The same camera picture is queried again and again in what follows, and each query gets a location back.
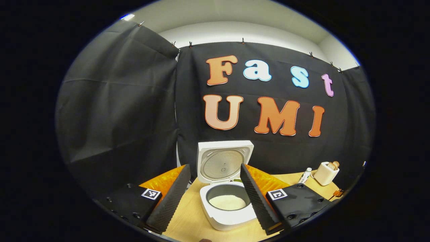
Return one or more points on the cream toaster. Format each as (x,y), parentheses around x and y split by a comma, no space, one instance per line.
(324,174)

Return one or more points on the white rice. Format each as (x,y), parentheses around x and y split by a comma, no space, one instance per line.
(226,202)

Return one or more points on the white milk bottle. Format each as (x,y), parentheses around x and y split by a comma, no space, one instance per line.
(305,175)

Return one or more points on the toast bread slice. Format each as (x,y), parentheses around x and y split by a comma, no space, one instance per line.
(331,165)
(336,164)

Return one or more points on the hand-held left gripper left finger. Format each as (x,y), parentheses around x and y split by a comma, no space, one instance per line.
(173,201)

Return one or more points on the brown wooden spoon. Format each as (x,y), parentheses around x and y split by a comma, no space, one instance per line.
(338,193)

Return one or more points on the white rice cooker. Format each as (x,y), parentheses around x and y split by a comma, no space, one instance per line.
(221,164)

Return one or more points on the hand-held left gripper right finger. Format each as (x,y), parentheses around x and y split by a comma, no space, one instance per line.
(257,201)

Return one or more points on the ceiling light panel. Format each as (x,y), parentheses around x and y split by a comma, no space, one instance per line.
(127,16)

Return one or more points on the row of black cloth clips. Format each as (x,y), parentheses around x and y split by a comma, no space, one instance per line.
(242,41)

